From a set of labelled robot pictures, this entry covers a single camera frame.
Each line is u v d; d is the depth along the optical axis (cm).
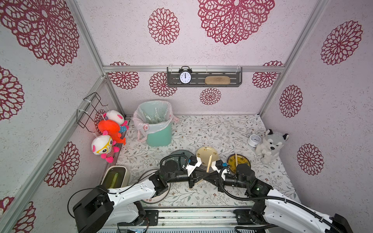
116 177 83
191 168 61
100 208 41
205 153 100
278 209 51
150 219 73
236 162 92
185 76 90
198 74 95
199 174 66
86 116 75
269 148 84
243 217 75
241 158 96
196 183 66
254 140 101
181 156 55
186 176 63
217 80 90
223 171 58
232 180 62
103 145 79
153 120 100
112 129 90
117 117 95
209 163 63
